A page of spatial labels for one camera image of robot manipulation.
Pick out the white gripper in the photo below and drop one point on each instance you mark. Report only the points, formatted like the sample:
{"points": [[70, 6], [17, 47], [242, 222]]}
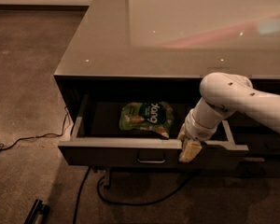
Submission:
{"points": [[198, 131]]}

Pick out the drawer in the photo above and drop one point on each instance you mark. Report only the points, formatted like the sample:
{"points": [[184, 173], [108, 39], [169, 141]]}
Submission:
{"points": [[260, 144], [97, 141], [267, 117], [259, 167]]}

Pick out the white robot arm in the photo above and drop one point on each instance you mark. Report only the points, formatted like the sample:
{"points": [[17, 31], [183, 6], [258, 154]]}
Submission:
{"points": [[221, 95]]}

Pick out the dark cabinet with glossy top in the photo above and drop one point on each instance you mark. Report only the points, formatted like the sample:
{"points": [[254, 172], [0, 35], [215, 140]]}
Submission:
{"points": [[152, 51]]}

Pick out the green snack bag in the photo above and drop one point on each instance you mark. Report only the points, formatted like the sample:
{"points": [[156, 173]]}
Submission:
{"points": [[151, 117]]}

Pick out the black metal bracket on floor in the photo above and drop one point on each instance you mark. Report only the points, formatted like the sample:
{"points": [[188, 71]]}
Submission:
{"points": [[38, 213]]}

